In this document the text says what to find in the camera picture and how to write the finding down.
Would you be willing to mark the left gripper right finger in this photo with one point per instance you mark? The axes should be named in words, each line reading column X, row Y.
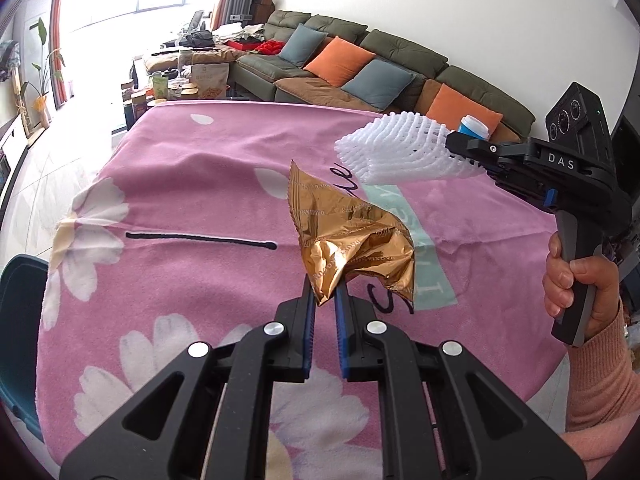
column 346, row 330

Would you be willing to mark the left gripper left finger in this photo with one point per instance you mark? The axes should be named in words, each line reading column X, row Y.
column 303, row 332

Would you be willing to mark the gold foil snack bag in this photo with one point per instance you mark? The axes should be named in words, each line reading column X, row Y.
column 342, row 236

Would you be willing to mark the white foam fruit net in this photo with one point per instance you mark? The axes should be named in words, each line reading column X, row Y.
column 399, row 148

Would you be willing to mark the teal trash bin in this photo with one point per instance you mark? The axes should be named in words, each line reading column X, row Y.
column 23, row 281

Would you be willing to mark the person right hand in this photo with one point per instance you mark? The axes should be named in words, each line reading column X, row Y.
column 596, row 270

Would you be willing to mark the blue white lidded cup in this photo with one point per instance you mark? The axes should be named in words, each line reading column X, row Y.
column 471, row 126

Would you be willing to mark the orange cushion near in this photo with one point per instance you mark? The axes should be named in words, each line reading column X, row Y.
column 450, row 106

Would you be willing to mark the orange cushion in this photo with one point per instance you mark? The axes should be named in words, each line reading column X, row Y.
column 339, row 62
column 450, row 106

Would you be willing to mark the pink floral tablecloth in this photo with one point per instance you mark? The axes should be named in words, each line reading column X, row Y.
column 185, row 235

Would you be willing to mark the blue-grey cushion near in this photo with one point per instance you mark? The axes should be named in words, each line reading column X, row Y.
column 379, row 83

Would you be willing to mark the blue-grey cushion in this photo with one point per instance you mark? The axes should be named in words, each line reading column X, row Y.
column 379, row 83
column 301, row 45

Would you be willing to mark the orange cushion far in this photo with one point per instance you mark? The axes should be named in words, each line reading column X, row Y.
column 339, row 62

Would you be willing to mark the brown paper bag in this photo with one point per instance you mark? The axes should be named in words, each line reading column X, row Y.
column 211, row 80

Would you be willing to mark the dark green sectional sofa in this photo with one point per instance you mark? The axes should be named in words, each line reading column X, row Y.
column 272, row 79

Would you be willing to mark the cluttered glass coffee table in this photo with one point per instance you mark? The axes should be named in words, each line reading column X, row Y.
column 141, row 91

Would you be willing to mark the brown ottoman with clutter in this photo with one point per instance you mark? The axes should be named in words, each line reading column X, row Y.
column 168, row 58

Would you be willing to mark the blue-grey cushion far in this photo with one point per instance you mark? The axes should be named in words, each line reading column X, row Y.
column 301, row 45

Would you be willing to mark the tall green potted plant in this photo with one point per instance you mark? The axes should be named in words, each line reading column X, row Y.
column 48, row 68

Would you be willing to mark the black white tv cabinet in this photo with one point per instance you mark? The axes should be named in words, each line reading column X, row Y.
column 14, row 150

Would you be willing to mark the left orange grey curtain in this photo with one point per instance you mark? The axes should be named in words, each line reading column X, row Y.
column 59, row 35

